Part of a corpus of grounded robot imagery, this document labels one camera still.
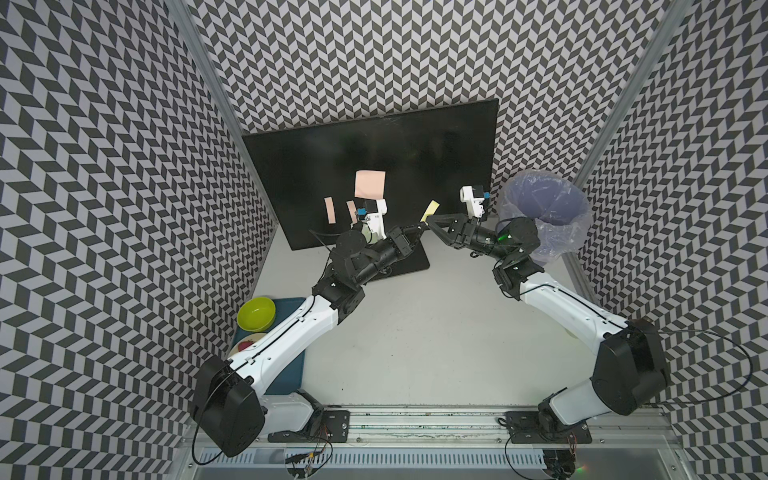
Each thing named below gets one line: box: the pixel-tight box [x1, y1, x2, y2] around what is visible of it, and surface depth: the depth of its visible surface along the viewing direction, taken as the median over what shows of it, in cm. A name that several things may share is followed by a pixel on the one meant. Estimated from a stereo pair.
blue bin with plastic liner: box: [498, 169, 592, 266], surface depth 93 cm
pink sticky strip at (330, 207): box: [324, 196, 337, 225], surface depth 82 cm
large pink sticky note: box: [354, 170, 386, 199], surface depth 78 cm
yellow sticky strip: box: [420, 200, 440, 226], surface depth 68 cm
